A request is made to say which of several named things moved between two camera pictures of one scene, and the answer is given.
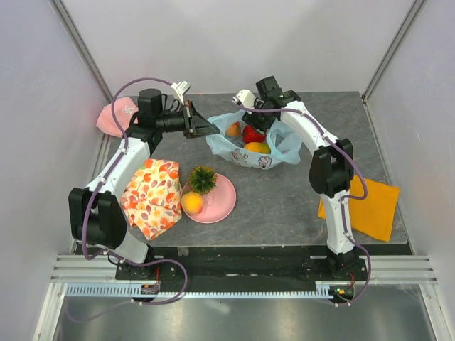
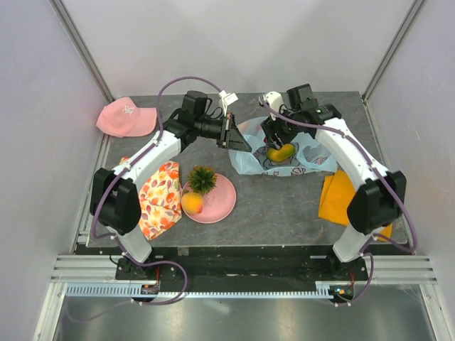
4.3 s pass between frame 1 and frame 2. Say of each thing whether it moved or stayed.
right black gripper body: moved
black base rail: stayed
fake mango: moved
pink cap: stayed
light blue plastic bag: moved
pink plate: stayed
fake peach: stayed
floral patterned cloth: stayed
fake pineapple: stayed
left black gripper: moved
